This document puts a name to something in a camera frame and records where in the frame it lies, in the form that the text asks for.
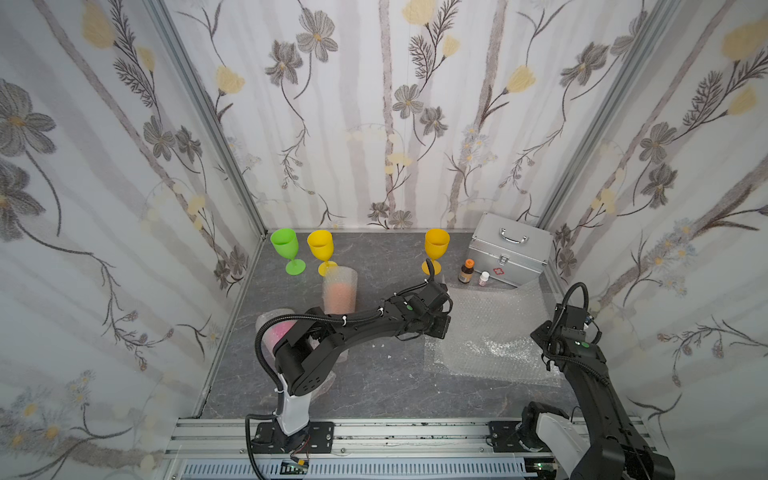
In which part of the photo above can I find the orange glass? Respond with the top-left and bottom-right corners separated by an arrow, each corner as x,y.
321,266 -> 360,364

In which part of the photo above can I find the amber glass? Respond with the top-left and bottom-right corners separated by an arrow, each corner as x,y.
422,229 -> 450,275

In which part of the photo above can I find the yellow glass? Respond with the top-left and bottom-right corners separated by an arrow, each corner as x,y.
307,230 -> 337,277

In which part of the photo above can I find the green plastic wine glass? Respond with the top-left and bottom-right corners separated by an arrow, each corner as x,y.
270,228 -> 306,276

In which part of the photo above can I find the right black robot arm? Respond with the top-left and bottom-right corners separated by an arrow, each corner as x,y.
516,282 -> 675,479

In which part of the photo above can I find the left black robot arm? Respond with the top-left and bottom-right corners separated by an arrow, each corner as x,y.
245,258 -> 453,479

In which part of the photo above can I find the pink glass in bubble wrap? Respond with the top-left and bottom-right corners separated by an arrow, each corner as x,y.
255,308 -> 336,401

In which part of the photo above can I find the brown bottle orange cap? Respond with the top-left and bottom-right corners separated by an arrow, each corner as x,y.
458,259 -> 475,284

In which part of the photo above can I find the silver aluminium case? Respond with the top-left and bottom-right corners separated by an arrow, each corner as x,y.
467,212 -> 554,287

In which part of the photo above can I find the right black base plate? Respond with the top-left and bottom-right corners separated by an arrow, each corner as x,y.
488,421 -> 541,453

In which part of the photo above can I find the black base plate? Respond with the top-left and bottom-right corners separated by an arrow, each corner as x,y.
488,421 -> 541,453
246,420 -> 335,455

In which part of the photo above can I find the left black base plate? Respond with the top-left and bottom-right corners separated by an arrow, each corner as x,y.
246,420 -> 335,455

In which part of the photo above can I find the white slotted cable duct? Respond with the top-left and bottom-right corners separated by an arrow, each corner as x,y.
179,458 -> 537,479

